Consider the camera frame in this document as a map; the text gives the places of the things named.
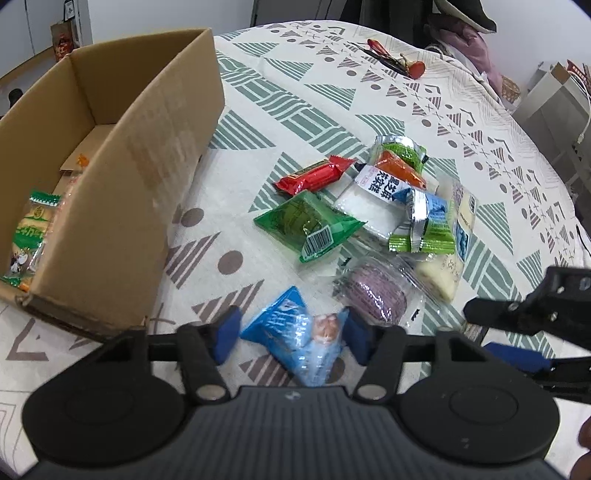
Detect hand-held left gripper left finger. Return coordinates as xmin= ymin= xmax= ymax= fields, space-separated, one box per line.
xmin=99 ymin=305 xmax=243 ymax=402

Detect lime green foil snack packet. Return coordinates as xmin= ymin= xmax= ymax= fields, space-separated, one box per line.
xmin=389 ymin=187 xmax=455 ymax=254

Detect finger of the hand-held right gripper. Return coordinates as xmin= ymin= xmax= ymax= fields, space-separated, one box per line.
xmin=482 ymin=342 xmax=591 ymax=403
xmin=463 ymin=295 xmax=552 ymax=335

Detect key bunch with red tags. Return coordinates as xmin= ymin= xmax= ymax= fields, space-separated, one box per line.
xmin=344 ymin=38 xmax=426 ymax=80

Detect dark green snack packet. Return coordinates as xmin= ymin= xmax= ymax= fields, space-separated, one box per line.
xmin=253 ymin=190 xmax=366 ymax=265

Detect cream cake in clear packet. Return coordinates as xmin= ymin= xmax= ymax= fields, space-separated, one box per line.
xmin=413 ymin=251 xmax=462 ymax=303

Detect green patterned snack packet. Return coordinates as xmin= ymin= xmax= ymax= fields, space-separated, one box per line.
xmin=372 ymin=135 xmax=428 ymax=172

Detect purple cake in clear packet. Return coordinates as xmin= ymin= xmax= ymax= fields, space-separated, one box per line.
xmin=333 ymin=256 xmax=426 ymax=330

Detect white packet with black label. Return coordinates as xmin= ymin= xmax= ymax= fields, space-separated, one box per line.
xmin=333 ymin=164 xmax=411 ymax=243

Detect cardboard box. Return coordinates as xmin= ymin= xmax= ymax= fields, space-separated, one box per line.
xmin=0 ymin=28 xmax=225 ymax=342

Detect red snack packet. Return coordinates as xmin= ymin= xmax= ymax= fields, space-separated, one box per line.
xmin=273 ymin=156 xmax=358 ymax=197

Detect green yellow cracker packet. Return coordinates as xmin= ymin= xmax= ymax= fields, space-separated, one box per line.
xmin=2 ymin=189 xmax=63 ymax=289

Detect patterned tablecloth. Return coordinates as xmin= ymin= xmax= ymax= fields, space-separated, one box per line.
xmin=0 ymin=21 xmax=591 ymax=480

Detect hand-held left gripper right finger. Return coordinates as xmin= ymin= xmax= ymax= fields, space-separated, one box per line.
xmin=344 ymin=313 xmax=490 ymax=401

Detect white shelf unit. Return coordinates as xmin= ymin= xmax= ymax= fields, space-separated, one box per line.
xmin=512 ymin=62 xmax=591 ymax=195

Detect clear orange snack packet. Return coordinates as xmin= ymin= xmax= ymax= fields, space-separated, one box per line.
xmin=373 ymin=151 xmax=428 ymax=190

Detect black and beige clothes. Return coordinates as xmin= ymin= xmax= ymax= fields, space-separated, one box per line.
xmin=342 ymin=0 xmax=497 ymax=34

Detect red gift bag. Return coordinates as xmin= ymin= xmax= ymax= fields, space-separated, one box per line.
xmin=50 ymin=21 xmax=81 ymax=63

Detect pink clothes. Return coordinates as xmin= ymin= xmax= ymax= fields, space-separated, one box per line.
xmin=425 ymin=14 xmax=504 ymax=93

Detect person's right hand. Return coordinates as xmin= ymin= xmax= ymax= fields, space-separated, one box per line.
xmin=569 ymin=415 xmax=591 ymax=480

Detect blue snack packet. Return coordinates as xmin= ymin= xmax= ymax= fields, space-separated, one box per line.
xmin=240 ymin=286 xmax=352 ymax=388

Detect white storage cabinet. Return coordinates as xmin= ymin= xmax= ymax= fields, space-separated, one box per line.
xmin=0 ymin=0 xmax=93 ymax=81

